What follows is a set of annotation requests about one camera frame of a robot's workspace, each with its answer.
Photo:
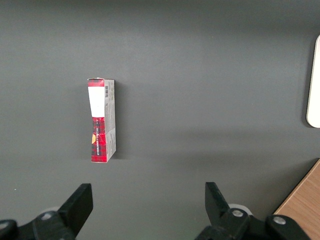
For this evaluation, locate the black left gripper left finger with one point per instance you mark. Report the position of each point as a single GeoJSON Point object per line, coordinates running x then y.
{"type": "Point", "coordinates": [72, 212]}

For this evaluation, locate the wooden drawer cabinet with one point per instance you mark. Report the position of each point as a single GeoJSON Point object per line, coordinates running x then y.
{"type": "Point", "coordinates": [305, 207]}

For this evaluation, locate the red plaid carton box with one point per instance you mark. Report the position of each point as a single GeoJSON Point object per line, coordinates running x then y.
{"type": "Point", "coordinates": [98, 140]}

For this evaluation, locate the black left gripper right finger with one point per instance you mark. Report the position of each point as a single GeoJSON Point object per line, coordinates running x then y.
{"type": "Point", "coordinates": [217, 212]}

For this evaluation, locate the cream plastic tray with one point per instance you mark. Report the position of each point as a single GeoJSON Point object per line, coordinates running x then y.
{"type": "Point", "coordinates": [314, 95]}

